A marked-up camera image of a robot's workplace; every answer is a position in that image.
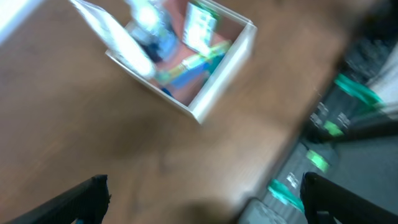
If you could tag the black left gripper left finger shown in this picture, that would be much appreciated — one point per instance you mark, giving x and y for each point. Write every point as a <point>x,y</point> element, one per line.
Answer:
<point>86,202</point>

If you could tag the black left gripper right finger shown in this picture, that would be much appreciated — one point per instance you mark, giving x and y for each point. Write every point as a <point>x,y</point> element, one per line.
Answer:
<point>326,202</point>

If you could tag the green white toothbrush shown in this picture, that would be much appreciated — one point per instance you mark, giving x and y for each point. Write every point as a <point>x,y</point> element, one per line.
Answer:
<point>195,61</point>

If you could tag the white conditioner tube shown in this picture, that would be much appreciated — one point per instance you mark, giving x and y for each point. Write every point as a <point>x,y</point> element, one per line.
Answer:
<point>116,38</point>

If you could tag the blue disposable razor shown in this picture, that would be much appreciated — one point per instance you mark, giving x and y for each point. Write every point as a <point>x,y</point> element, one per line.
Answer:
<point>186,77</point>

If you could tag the green soap packet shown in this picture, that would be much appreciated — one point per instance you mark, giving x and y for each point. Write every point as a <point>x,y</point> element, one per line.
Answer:
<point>199,26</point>

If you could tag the green toothpaste tube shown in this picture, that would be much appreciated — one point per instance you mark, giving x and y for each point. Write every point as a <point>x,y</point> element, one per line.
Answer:
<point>213,62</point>

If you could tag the white box with pink interior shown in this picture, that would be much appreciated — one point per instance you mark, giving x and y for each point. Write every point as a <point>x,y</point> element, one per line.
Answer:
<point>200,95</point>

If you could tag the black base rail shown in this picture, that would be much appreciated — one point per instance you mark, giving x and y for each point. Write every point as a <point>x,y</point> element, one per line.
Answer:
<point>350,138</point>

